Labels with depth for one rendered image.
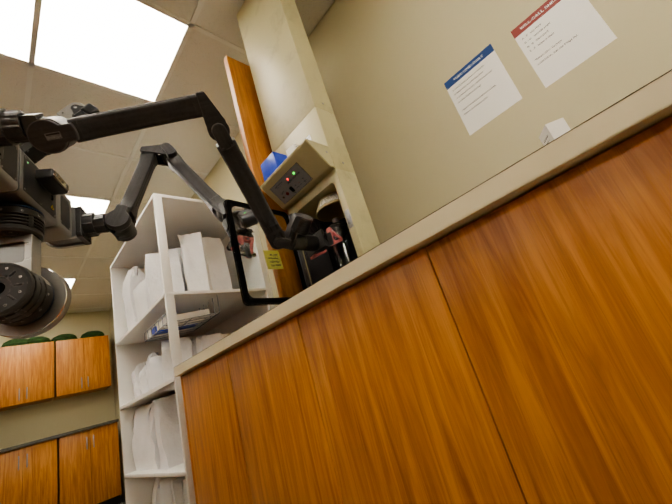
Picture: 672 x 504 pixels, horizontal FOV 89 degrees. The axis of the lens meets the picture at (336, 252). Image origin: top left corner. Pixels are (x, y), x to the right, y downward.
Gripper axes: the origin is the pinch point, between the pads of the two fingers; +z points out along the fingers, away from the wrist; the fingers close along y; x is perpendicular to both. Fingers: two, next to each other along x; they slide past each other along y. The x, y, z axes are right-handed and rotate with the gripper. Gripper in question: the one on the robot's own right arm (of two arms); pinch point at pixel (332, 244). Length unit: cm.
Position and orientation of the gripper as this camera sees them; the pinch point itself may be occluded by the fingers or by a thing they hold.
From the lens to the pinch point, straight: 132.0
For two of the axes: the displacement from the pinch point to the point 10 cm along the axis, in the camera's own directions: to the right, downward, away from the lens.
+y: -6.4, 4.3, 6.4
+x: 2.8, 9.0, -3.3
